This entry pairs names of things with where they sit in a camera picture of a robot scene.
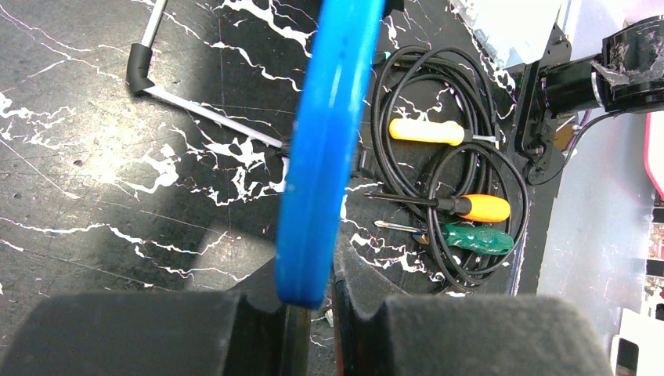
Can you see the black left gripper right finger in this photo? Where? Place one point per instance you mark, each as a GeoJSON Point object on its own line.
{"type": "Point", "coordinates": [381, 330]}

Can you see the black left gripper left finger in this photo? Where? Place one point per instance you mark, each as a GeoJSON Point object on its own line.
{"type": "Point", "coordinates": [245, 330]}

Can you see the blue framed whiteboard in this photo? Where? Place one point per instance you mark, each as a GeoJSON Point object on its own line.
{"type": "Point", "coordinates": [322, 148]}

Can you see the clear plastic screw box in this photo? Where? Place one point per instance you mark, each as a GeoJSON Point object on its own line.
{"type": "Point", "coordinates": [512, 32]}

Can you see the green handled screwdriver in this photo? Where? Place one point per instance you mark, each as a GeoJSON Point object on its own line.
{"type": "Point", "coordinates": [481, 240]}

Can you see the orange handled screwdriver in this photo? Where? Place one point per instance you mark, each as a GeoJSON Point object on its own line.
{"type": "Point", "coordinates": [473, 207]}

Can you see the yellow handled screwdriver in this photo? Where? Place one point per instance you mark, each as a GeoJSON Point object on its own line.
{"type": "Point", "coordinates": [447, 132]}

